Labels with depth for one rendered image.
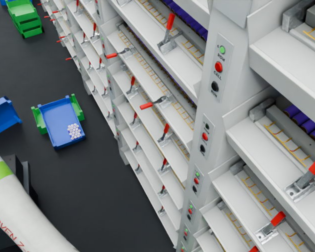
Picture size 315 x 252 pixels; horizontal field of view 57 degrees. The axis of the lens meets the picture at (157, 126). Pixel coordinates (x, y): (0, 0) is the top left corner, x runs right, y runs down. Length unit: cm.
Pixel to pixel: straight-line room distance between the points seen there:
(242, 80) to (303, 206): 22
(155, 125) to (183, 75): 41
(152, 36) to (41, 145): 138
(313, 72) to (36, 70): 237
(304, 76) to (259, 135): 19
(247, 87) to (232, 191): 28
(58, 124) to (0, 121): 41
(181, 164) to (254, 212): 34
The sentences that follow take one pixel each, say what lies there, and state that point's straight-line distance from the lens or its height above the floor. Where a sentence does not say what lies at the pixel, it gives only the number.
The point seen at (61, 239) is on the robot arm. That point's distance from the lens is 84.
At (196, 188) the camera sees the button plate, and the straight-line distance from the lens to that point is 82.
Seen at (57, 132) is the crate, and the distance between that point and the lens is 199.
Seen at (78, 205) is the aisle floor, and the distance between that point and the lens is 172.
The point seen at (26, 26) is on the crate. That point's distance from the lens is 300.
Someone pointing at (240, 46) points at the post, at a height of 125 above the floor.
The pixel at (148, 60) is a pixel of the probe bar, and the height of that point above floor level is 93.
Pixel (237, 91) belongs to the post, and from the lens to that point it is 50.
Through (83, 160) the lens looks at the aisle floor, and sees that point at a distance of 186.
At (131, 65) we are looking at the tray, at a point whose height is 89.
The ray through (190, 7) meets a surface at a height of 124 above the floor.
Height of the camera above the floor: 150
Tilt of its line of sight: 49 degrees down
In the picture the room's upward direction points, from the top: straight up
